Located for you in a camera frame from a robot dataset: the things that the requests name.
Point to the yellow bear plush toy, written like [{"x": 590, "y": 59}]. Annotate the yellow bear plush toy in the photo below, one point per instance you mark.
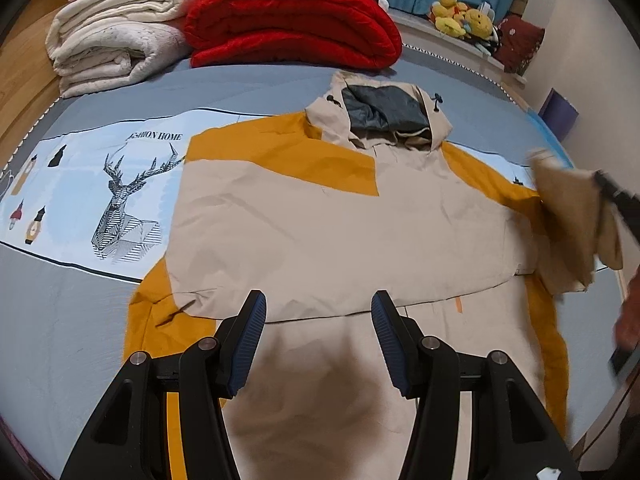
[{"x": 447, "y": 12}]

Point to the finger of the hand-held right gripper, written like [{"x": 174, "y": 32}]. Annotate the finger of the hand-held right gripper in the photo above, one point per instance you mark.
[{"x": 620, "y": 200}]

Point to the white window ledge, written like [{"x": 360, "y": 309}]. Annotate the white window ledge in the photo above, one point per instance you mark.
[{"x": 450, "y": 47}]

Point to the beige and yellow hooded jacket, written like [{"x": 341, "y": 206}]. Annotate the beige and yellow hooded jacket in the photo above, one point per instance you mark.
[{"x": 325, "y": 225}]

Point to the folded red blanket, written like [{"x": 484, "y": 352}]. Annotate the folded red blanket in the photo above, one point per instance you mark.
[{"x": 290, "y": 25}]

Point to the yellow round plush toy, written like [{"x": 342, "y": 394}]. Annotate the yellow round plush toy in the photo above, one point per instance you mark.
[{"x": 479, "y": 22}]

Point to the person's right hand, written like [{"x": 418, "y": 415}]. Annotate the person's right hand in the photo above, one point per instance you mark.
[{"x": 630, "y": 315}]

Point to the folded white fleece blanket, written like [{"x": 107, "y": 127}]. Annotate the folded white fleece blanket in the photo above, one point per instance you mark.
[{"x": 115, "y": 35}]

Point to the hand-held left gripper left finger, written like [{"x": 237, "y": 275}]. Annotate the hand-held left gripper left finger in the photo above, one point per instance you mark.
[{"x": 250, "y": 330}]

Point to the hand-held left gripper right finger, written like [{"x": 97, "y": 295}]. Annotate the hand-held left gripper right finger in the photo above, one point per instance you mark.
[{"x": 387, "y": 330}]

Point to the dark red pillow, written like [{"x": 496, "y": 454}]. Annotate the dark red pillow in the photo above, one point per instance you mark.
[{"x": 520, "y": 42}]

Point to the grey printed bed sheet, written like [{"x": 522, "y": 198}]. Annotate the grey printed bed sheet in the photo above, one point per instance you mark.
[{"x": 65, "y": 300}]

